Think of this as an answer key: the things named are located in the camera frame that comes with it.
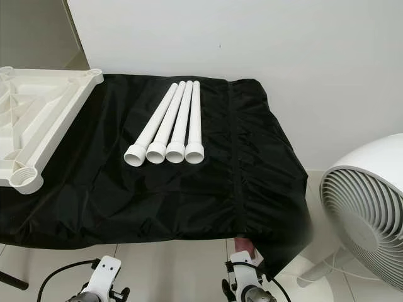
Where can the white plastic table leg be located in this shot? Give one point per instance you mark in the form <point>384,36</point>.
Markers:
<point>182,119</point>
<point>154,119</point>
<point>195,119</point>
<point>169,119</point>

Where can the pink cushion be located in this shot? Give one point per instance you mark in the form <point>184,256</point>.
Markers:
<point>244,244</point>

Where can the black fabric table cover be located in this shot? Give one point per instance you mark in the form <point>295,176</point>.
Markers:
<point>113,201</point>

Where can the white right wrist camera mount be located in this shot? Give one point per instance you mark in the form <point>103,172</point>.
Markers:
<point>239,267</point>

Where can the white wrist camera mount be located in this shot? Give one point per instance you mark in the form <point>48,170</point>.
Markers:
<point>106,272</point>
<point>239,267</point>

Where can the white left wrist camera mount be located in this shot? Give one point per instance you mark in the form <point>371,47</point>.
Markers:
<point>106,272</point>

